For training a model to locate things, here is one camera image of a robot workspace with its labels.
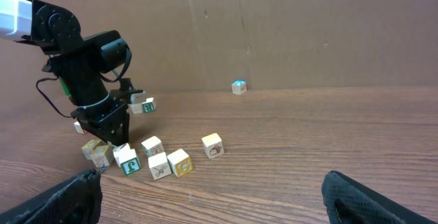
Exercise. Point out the yellow topped acorn block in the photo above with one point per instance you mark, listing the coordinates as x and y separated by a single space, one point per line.
213 145

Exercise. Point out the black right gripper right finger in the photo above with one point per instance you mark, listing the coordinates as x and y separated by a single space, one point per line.
349 202

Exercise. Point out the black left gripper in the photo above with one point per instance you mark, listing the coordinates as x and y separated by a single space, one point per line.
108 120

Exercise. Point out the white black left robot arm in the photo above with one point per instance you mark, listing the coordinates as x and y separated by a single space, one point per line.
80 63

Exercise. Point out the green letter H block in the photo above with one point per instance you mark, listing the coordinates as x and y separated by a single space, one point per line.
145 107

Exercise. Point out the yellow block far left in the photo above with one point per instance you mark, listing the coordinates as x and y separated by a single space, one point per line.
90 146

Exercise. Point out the scissors picture wooden block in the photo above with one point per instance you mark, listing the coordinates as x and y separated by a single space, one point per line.
159 166

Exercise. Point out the letter B wooden block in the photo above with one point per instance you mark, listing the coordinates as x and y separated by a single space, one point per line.
180 162

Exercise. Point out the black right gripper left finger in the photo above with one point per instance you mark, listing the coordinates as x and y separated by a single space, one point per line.
76 201

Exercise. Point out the blue letter D block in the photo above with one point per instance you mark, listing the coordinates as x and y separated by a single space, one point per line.
239 87

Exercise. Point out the yellow block letter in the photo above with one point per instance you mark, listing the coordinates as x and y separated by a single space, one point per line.
102 156

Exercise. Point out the red number three block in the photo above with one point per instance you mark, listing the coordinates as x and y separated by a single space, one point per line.
78 128

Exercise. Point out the number five green block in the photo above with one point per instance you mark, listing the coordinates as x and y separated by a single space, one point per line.
152 146

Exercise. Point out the letter A wooden block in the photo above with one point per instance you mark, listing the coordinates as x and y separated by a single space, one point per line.
129 162

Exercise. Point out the hammer picture block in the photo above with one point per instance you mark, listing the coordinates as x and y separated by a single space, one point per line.
118 151

